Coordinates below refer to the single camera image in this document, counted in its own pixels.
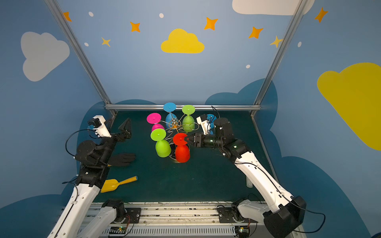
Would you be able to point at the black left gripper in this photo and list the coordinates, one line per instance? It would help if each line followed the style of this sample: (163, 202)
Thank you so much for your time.
(117, 137)

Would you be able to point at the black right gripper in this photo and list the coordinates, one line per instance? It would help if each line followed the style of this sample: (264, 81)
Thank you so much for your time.
(197, 140)

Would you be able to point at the red wine glass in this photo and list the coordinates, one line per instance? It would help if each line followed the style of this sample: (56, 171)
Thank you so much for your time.
(182, 151)

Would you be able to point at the blue wine glass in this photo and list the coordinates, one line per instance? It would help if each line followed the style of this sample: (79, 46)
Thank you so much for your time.
(169, 108)
(212, 120)

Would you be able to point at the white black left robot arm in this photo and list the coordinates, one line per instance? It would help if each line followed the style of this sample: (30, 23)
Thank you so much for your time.
(95, 163)

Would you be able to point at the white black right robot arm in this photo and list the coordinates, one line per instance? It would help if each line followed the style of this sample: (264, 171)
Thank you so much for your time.
(282, 213)

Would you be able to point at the back green wine glass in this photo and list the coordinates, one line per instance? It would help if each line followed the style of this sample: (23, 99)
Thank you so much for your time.
(188, 120)

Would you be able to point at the green wine glass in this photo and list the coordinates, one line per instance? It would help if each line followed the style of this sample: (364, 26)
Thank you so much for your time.
(188, 120)
(162, 146)

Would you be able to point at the pink wine glass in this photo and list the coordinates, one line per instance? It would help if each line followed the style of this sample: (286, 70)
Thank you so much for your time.
(154, 119)

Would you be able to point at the front green wine glass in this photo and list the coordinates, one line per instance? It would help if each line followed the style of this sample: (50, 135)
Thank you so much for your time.
(162, 146)

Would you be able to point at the black glove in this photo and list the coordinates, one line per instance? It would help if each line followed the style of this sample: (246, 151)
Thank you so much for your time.
(122, 159)

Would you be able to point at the yellow plastic scoop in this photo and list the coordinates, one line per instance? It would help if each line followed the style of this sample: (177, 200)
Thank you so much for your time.
(112, 184)

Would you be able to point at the white cleaning brush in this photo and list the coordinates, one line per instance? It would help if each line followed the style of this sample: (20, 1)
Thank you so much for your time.
(249, 184)

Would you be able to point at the right green circuit board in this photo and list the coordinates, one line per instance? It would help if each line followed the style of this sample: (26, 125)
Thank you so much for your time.
(242, 232)

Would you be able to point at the green circuit board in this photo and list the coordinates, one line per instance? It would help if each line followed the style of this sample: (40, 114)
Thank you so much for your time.
(117, 231)
(242, 232)

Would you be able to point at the left green circuit board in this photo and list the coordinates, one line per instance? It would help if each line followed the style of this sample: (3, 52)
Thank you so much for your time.
(117, 231)

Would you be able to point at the gold wire glass rack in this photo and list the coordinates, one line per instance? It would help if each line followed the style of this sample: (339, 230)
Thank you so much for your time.
(175, 128)

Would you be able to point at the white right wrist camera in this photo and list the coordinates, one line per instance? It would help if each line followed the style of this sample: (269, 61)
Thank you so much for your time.
(205, 122)

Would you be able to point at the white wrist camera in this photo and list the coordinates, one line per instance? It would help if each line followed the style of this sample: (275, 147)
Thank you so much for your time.
(205, 122)
(97, 124)

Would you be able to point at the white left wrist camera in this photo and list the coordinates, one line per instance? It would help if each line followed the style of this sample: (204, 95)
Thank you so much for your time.
(97, 124)

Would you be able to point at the right aluminium corner post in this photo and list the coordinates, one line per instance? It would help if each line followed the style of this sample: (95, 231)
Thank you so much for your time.
(287, 38)

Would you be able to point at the aluminium corner post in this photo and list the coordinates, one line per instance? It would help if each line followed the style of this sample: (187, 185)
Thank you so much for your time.
(57, 13)
(287, 38)

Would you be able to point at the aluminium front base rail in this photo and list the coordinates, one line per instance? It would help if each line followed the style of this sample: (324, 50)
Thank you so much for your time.
(185, 213)

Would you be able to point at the left aluminium corner post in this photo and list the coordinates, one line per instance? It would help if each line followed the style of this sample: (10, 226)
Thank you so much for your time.
(57, 13)

